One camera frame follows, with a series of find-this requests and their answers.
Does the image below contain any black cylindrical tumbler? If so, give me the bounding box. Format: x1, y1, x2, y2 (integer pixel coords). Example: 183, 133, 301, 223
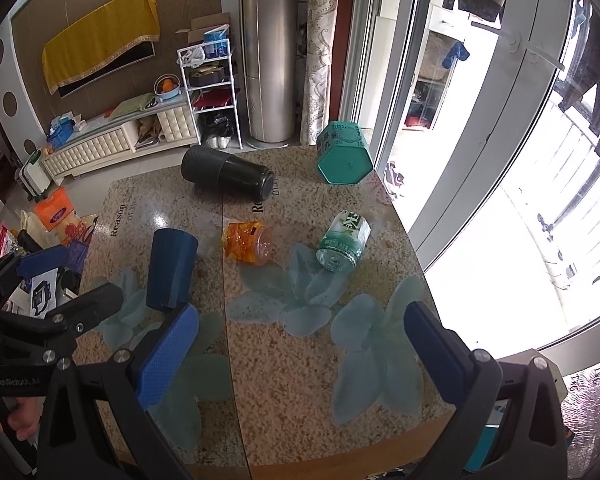
181, 145, 275, 203

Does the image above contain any orange snack bag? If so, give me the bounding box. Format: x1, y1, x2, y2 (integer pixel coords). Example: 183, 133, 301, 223
33, 186, 81, 245

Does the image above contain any blue box on cabinet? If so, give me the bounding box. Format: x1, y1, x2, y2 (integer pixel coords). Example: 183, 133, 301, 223
47, 118, 74, 150

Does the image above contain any beige patterned curtain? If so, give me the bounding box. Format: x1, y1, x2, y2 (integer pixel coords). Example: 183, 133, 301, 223
300, 0, 338, 145

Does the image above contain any yellow cloth over television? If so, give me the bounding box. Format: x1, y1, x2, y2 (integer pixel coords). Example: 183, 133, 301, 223
42, 0, 161, 94

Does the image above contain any white tufted tv cabinet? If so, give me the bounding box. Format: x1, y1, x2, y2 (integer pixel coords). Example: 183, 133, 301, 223
41, 94, 200, 183

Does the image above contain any dark blue plastic cup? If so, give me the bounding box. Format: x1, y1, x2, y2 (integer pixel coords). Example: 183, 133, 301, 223
146, 228, 198, 312

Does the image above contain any teal hexagonal tin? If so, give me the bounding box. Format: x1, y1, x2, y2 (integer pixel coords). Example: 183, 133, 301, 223
316, 120, 373, 185

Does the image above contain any cardboard box on shelf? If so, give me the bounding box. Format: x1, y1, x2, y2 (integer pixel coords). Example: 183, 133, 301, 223
175, 12, 230, 44

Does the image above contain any silver standing air conditioner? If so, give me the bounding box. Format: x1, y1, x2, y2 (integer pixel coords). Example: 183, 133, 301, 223
240, 0, 297, 148

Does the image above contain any bowl with oranges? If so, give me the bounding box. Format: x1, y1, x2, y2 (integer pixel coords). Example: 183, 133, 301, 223
154, 74, 181, 102

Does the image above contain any orange patterned plastic cup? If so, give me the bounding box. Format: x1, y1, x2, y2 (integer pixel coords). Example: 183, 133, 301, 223
222, 221, 272, 266

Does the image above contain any person's left hand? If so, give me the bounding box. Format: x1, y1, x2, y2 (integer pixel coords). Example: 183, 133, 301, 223
0, 398, 41, 441

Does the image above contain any white wire shelf rack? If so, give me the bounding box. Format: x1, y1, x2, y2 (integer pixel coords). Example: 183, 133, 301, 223
176, 37, 244, 150

